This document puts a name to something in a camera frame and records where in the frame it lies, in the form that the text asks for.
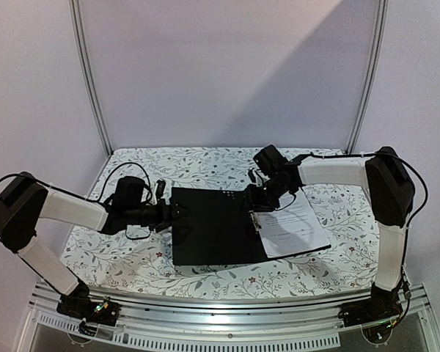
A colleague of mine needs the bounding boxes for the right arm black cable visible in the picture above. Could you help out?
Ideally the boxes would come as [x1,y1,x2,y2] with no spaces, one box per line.
[307,150,430,294]

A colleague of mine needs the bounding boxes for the right aluminium frame post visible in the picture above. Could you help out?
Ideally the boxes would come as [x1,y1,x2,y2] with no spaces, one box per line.
[345,1,388,154]

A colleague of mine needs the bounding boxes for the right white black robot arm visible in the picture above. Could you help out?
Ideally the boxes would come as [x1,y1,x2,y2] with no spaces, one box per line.
[243,145,415,329]

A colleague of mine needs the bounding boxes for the aluminium mounting rail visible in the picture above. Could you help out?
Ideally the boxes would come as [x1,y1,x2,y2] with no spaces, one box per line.
[28,282,430,331]

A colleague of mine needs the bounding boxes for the left aluminium frame post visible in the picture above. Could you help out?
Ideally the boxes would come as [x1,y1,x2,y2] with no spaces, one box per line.
[69,0,114,156]

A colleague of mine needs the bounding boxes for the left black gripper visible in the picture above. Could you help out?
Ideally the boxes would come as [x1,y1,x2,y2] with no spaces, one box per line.
[126,197,193,233]

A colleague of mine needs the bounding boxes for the silver folder clip mechanism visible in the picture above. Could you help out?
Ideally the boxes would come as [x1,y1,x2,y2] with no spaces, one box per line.
[249,212,262,232]

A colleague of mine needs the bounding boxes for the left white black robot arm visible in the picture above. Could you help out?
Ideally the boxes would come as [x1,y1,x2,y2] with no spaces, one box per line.
[0,172,189,326]

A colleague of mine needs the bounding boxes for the aluminium frame post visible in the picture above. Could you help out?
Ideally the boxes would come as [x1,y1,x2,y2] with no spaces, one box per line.
[69,0,114,156]
[345,1,388,154]

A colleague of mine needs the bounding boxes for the black clip folder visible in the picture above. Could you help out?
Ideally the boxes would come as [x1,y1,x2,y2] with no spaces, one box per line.
[170,186,332,266]

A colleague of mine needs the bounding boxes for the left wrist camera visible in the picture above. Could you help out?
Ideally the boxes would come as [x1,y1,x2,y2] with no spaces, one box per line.
[111,176,166,211]

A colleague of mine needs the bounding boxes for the floral patterned tablecloth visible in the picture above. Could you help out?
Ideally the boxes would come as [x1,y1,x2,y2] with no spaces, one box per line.
[61,147,379,300]

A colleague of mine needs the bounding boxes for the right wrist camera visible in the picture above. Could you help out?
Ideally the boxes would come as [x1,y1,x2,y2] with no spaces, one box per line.
[253,144,290,186]

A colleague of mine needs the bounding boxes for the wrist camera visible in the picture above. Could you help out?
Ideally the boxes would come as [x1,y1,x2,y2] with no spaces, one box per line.
[111,176,166,211]
[253,144,290,186]

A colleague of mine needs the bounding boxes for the perforated white cable tray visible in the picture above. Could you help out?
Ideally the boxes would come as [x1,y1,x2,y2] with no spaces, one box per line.
[29,313,341,351]

